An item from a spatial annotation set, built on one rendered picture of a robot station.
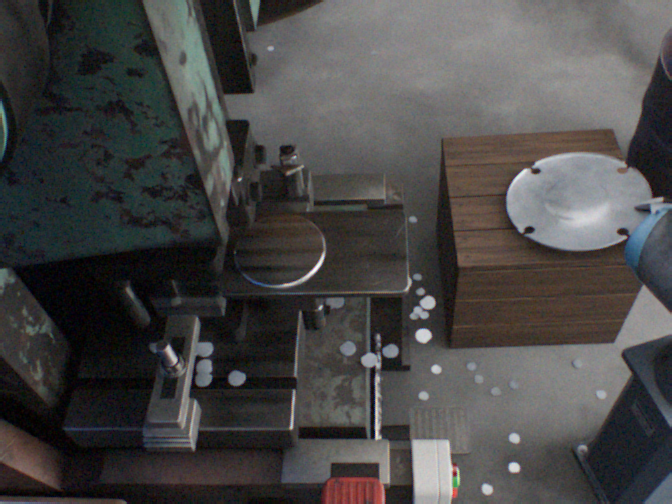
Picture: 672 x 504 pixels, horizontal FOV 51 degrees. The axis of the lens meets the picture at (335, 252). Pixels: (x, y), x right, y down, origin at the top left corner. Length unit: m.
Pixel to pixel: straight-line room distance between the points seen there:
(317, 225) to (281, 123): 1.33
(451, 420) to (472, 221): 0.42
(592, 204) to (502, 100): 0.87
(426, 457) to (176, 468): 0.34
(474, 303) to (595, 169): 0.39
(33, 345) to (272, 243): 0.33
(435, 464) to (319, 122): 1.50
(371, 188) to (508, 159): 0.54
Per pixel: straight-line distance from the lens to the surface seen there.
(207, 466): 1.00
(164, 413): 0.89
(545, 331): 1.73
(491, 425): 1.68
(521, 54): 2.53
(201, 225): 0.61
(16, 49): 0.40
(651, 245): 1.17
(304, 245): 0.95
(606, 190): 1.58
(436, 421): 1.49
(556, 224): 1.52
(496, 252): 1.49
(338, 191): 1.20
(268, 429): 0.91
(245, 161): 0.80
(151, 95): 0.51
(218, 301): 0.94
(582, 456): 1.67
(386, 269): 0.92
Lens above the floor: 1.53
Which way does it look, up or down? 53 degrees down
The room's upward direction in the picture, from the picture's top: 7 degrees counter-clockwise
